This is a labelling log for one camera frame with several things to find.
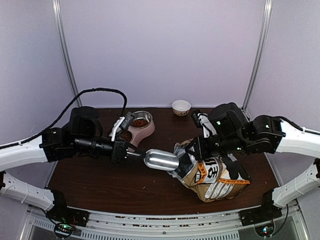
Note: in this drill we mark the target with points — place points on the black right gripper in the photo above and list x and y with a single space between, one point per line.
201 153

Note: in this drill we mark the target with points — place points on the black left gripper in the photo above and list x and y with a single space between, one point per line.
119 152

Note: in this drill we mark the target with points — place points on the pet food bag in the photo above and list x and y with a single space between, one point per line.
214 178

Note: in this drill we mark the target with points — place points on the metal food scoop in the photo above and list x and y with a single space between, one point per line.
161 160

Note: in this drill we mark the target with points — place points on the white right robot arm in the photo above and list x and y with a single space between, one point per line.
226 130

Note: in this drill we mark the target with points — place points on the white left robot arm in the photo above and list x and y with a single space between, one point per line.
83 134

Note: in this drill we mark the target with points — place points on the pink double pet feeder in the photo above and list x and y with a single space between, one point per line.
140 133

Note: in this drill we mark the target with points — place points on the front steel feeder bowl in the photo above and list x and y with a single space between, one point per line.
125 136

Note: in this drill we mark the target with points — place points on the brown kibble pellets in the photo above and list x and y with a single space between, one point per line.
139 123

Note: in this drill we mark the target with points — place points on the white floral ceramic bowl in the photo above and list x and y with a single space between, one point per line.
181 107

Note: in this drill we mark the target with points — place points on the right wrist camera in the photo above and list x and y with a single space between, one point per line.
202 121

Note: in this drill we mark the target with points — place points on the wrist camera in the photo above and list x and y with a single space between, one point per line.
122 124
202 121

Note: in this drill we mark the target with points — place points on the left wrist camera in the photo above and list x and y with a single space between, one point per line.
122 124

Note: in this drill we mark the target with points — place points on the front aluminium rail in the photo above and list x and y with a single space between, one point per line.
225 225

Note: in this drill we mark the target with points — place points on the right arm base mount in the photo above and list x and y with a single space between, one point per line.
262 219

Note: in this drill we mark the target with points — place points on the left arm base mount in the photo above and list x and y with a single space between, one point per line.
66 220

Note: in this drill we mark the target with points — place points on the right aluminium frame post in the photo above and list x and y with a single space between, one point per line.
263 35

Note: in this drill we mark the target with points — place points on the aluminium frame post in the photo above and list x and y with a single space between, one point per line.
263 35
64 46

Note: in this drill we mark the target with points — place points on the left aluminium frame post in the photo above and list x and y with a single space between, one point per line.
64 46

